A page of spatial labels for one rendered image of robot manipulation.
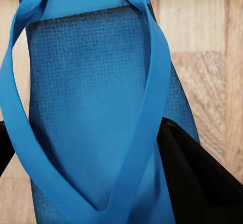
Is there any sandal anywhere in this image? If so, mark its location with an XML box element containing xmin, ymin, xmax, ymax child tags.
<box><xmin>0</xmin><ymin>0</ymin><xmax>200</xmax><ymax>224</ymax></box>

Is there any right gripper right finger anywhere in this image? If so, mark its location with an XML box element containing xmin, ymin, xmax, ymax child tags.
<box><xmin>157</xmin><ymin>117</ymin><xmax>243</xmax><ymax>224</ymax></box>

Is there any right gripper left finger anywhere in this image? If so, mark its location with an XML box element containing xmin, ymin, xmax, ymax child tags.
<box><xmin>0</xmin><ymin>121</ymin><xmax>15</xmax><ymax>177</ymax></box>

